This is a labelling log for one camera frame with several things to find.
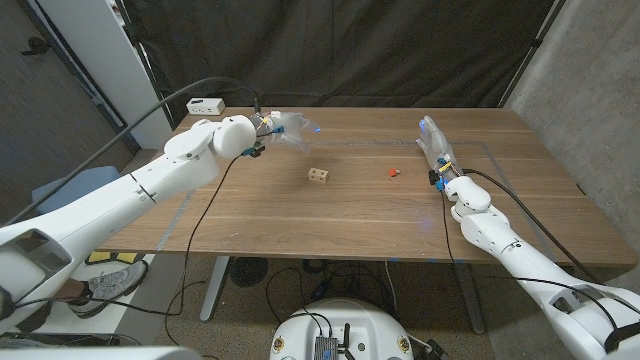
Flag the black backdrop curtain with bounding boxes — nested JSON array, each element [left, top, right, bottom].
[[122, 0, 569, 126]]

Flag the grey sneaker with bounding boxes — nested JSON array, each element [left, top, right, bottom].
[[67, 259, 150, 320]]

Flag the black floor cable loop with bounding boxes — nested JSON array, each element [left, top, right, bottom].
[[264, 259, 396, 326]]

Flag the white floor cable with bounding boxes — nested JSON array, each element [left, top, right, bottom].
[[383, 260, 400, 314]]

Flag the round black floor fan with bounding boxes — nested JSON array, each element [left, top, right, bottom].
[[228, 256, 269, 288]]

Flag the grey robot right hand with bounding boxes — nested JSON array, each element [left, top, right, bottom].
[[415, 115, 459, 176]]

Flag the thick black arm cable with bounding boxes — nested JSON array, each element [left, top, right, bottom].
[[4, 76, 262, 226], [462, 168, 599, 282]]

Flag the grey electronics box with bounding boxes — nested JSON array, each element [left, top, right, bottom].
[[313, 335, 340, 360]]

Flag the blue-grey stool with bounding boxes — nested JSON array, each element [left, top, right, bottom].
[[32, 165, 122, 216]]

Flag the white power strip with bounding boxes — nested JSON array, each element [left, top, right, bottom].
[[185, 97, 226, 117]]

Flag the black door handle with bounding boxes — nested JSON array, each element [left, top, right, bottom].
[[20, 37, 50, 56]]

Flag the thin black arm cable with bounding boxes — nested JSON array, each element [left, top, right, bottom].
[[439, 189, 640, 331], [164, 154, 242, 346]]

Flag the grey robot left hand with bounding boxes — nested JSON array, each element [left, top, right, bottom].
[[255, 110, 321, 154]]

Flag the yellow and black floor item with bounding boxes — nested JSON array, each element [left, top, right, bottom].
[[84, 251, 146, 266]]

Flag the black antenna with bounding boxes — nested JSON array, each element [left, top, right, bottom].
[[337, 323, 354, 360]]

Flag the grey table leg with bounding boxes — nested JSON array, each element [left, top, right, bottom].
[[199, 255, 231, 323], [452, 263, 487, 335]]

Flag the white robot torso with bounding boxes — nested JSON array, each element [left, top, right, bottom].
[[269, 298, 415, 360]]

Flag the black backdrop stand pole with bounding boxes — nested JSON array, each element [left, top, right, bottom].
[[113, 0, 177, 131], [498, 0, 569, 108]]

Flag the person's bare leg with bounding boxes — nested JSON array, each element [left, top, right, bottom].
[[49, 278, 94, 304]]

